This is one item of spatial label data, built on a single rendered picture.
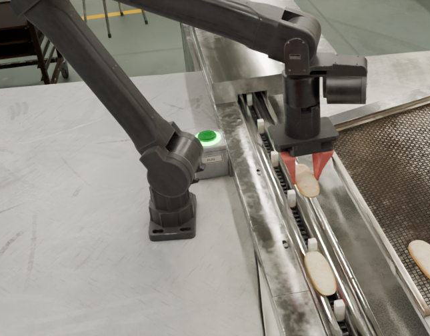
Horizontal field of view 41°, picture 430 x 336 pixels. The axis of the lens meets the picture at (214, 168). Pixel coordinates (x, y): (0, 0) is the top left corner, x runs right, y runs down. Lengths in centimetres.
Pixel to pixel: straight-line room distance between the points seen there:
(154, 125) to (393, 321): 49
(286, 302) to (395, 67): 94
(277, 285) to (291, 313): 6
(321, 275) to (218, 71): 68
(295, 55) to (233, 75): 58
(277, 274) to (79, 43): 48
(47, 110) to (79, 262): 64
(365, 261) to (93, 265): 47
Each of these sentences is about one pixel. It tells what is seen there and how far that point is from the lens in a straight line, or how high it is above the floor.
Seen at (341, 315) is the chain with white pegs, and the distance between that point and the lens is 89.
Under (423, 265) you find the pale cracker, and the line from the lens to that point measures 91.
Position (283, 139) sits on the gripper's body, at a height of 103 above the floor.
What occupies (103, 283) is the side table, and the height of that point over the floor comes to 82.
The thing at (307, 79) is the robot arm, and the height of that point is 113.
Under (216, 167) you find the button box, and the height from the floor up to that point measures 85.
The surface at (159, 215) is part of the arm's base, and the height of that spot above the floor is 86.
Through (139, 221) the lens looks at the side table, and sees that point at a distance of 114.
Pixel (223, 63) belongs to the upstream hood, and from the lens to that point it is 149.
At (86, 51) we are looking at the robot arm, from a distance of 97.
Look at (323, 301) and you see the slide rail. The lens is 91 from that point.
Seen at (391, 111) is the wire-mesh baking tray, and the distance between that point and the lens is 125.
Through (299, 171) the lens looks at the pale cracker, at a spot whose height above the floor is 94.
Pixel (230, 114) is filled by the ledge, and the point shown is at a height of 86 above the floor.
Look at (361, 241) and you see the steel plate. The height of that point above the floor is 82.
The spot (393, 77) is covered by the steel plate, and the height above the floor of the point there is 82.
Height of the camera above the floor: 151
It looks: 34 degrees down
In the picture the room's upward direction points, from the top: 6 degrees counter-clockwise
